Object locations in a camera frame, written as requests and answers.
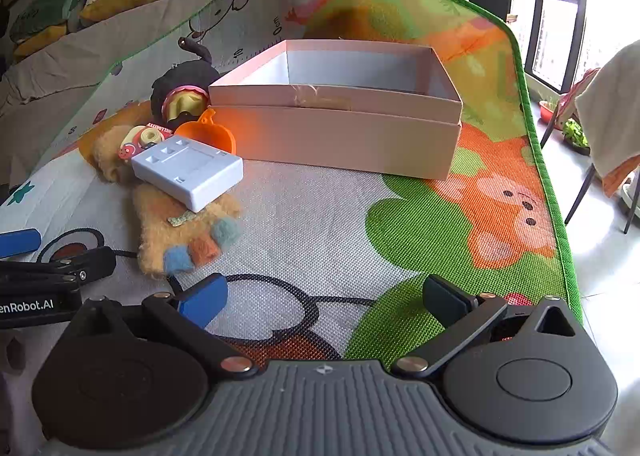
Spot pink round tin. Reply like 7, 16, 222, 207
165, 84, 210, 119

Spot black window frame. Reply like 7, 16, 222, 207
510, 0, 640, 94

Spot black metal chair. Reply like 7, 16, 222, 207
540, 126, 640, 237

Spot white towel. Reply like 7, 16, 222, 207
575, 39, 640, 179

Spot tan plush paw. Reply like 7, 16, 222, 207
132, 183, 242, 279

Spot donut-shaped toy camera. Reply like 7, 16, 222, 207
117, 123, 173, 159

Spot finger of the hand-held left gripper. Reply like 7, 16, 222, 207
0, 246, 117, 289
0, 228, 42, 259

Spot printed cartoon play mat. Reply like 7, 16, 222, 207
0, 0, 583, 372

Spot orange cloth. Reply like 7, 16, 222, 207
602, 168, 633, 197

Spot potted green plant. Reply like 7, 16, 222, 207
562, 118, 592, 155

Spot orange plastic pumpkin cup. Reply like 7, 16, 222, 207
175, 107, 236, 155

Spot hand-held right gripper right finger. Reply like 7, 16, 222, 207
391, 275, 578, 379

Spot white plastic case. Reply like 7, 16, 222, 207
131, 134, 244, 213

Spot black plush toy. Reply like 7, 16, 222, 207
150, 36, 221, 121

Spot green cushion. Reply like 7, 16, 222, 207
9, 0, 86, 44

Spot pink cardboard box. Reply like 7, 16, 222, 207
207, 39, 463, 181

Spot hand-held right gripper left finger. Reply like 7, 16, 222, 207
75, 273, 258, 379

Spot red plant pot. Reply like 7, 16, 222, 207
539, 100, 563, 129

